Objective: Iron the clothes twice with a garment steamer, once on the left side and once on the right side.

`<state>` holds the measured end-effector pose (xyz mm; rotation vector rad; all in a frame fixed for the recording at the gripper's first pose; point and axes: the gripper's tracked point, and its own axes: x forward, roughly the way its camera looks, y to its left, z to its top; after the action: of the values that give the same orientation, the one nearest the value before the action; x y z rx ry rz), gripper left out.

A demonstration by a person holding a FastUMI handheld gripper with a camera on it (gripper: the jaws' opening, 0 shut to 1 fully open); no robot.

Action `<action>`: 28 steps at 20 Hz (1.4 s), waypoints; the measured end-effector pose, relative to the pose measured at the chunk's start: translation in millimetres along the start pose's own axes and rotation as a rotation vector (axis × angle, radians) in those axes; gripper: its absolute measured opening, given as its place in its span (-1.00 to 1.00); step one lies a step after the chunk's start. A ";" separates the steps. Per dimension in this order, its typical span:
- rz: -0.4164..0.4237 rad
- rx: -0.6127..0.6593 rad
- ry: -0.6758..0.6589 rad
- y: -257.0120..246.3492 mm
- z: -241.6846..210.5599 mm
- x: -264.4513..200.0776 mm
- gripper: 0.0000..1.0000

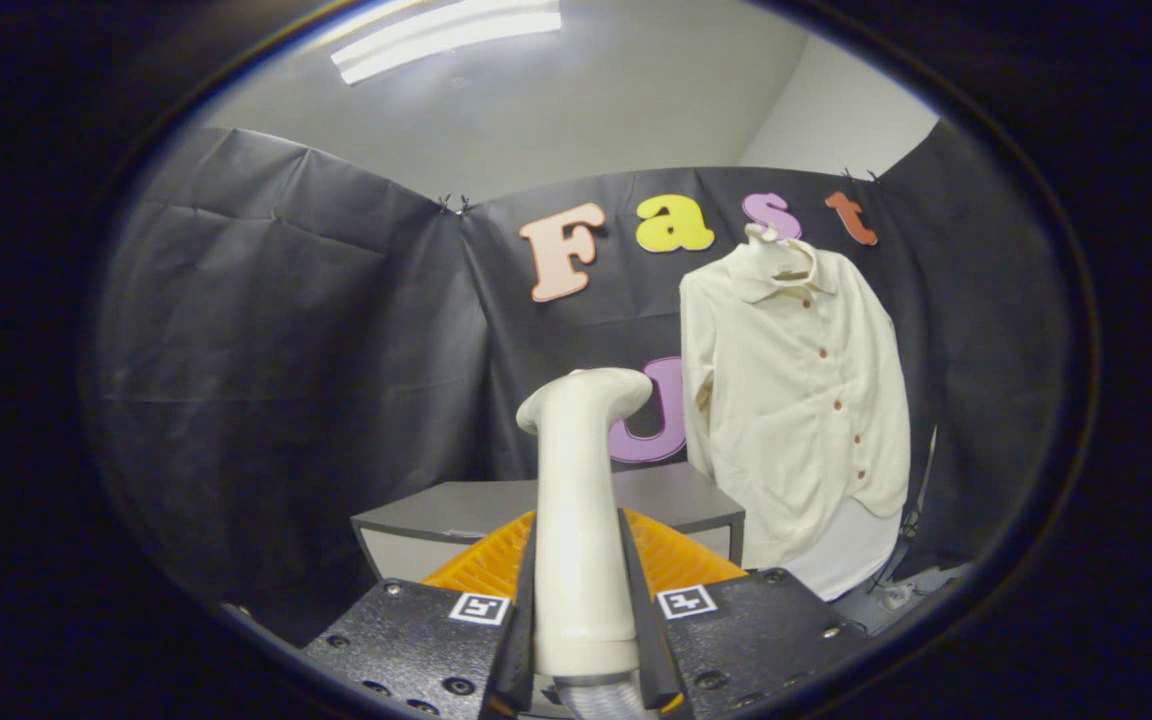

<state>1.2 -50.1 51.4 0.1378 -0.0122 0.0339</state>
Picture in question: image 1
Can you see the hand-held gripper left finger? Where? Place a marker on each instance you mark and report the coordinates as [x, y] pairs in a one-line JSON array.
[[426, 645]]

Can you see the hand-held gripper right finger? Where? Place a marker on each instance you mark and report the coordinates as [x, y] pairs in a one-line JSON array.
[[736, 645]]

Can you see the white garment steamer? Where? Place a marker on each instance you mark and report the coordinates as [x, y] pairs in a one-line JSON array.
[[581, 500]]

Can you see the cream button shirt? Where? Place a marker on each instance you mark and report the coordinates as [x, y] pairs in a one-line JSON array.
[[786, 400]]

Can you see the white hanging cloth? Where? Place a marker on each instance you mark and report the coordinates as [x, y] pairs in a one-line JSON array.
[[851, 560]]

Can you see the grey cabinet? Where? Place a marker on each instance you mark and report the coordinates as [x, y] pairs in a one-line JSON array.
[[466, 505]]

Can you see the black backdrop cloth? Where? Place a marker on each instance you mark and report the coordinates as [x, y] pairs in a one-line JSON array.
[[286, 320]]

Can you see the white plastic hanger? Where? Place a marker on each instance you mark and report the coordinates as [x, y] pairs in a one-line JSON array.
[[771, 250]]

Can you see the ceiling light panel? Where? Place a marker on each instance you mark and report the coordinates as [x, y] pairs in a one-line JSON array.
[[436, 35]]

